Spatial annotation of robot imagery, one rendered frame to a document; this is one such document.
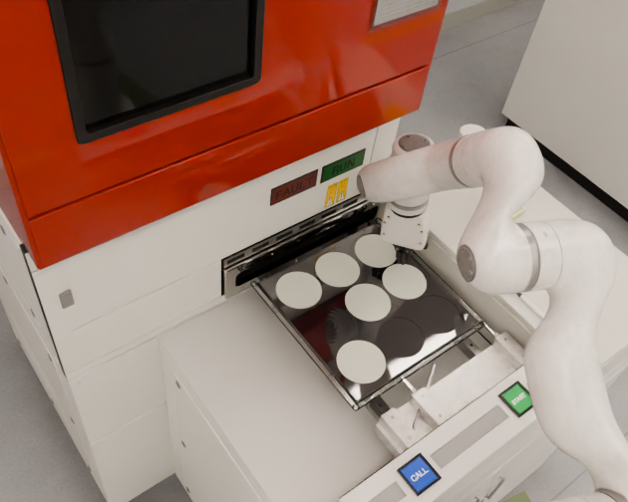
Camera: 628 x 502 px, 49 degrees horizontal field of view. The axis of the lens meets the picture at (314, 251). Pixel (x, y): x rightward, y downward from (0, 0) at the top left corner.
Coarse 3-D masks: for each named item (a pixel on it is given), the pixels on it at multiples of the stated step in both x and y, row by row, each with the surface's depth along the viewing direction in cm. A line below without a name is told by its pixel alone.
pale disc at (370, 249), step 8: (360, 240) 160; (368, 240) 161; (376, 240) 161; (360, 248) 159; (368, 248) 159; (376, 248) 159; (384, 248) 159; (392, 248) 160; (360, 256) 157; (368, 256) 157; (376, 256) 158; (384, 256) 158; (392, 256) 158; (368, 264) 156; (376, 264) 156; (384, 264) 156
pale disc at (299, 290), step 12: (288, 276) 151; (300, 276) 152; (312, 276) 152; (276, 288) 149; (288, 288) 149; (300, 288) 149; (312, 288) 150; (288, 300) 147; (300, 300) 147; (312, 300) 148
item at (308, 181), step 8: (312, 176) 142; (288, 184) 139; (296, 184) 141; (304, 184) 142; (312, 184) 144; (280, 192) 139; (288, 192) 141; (296, 192) 142; (272, 200) 139; (280, 200) 141
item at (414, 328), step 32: (320, 256) 156; (352, 256) 157; (384, 288) 152; (288, 320) 144; (320, 320) 145; (352, 320) 145; (384, 320) 146; (416, 320) 147; (448, 320) 148; (320, 352) 139; (384, 352) 141; (416, 352) 142; (352, 384) 135
